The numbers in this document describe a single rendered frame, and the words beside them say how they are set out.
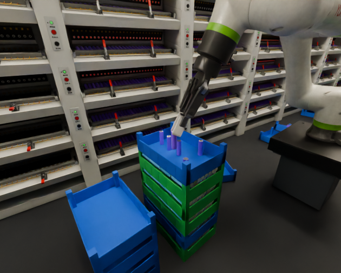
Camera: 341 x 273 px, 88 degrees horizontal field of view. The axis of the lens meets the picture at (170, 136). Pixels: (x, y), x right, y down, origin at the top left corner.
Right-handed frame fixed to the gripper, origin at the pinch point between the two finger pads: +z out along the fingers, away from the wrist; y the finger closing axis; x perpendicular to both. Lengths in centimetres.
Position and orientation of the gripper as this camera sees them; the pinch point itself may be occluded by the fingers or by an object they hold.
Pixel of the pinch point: (179, 124)
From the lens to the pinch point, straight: 55.8
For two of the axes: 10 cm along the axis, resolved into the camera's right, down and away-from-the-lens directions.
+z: -4.0, 8.5, 3.4
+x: -9.0, -3.0, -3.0
